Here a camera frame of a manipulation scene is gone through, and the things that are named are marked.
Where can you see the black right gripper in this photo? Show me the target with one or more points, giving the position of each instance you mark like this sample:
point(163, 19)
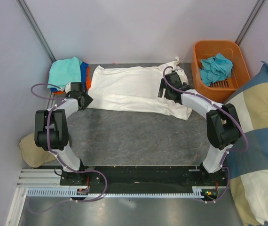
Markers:
point(162, 85)

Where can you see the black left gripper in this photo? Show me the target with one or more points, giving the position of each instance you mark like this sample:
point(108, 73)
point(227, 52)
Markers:
point(88, 100)

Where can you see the white printed t shirt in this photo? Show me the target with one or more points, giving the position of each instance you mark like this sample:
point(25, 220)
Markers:
point(135, 89)

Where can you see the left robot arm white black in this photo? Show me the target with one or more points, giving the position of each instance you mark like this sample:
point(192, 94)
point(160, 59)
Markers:
point(51, 127)

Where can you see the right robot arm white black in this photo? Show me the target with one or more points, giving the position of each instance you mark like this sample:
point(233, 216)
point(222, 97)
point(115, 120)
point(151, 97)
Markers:
point(222, 123)

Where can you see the folded orange t shirt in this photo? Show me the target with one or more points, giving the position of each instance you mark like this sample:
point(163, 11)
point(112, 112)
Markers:
point(87, 83)

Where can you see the folded blue t shirt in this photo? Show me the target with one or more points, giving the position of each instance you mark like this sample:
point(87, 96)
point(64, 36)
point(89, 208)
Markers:
point(83, 70)

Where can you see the crumpled teal t shirt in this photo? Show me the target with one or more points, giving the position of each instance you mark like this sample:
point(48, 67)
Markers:
point(214, 69)

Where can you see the orange plastic basket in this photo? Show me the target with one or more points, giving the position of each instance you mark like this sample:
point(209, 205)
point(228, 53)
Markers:
point(221, 90)

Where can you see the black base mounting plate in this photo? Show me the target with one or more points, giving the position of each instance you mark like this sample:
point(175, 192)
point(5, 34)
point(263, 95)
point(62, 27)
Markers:
point(144, 179)

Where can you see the blue beige checked pillow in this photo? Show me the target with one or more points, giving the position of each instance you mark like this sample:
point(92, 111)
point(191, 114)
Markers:
point(248, 163)

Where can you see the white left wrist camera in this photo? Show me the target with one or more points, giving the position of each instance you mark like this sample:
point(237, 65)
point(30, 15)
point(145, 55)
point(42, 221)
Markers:
point(67, 88)

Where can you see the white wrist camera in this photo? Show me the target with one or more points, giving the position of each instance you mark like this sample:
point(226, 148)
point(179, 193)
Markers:
point(176, 70)
point(67, 88)

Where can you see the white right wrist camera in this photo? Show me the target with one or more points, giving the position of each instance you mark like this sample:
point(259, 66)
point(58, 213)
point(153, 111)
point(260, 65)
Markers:
point(176, 70)

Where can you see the slotted white cable duct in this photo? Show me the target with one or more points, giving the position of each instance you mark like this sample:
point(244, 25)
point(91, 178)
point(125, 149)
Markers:
point(197, 192)

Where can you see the left aluminium corner post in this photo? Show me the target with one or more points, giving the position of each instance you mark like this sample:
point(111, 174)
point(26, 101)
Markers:
point(35, 27)

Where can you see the aluminium corner post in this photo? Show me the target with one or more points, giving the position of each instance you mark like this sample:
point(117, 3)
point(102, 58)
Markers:
point(250, 20)
point(35, 27)

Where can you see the right aluminium corner post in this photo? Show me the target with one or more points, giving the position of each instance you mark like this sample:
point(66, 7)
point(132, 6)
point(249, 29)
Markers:
point(250, 20)

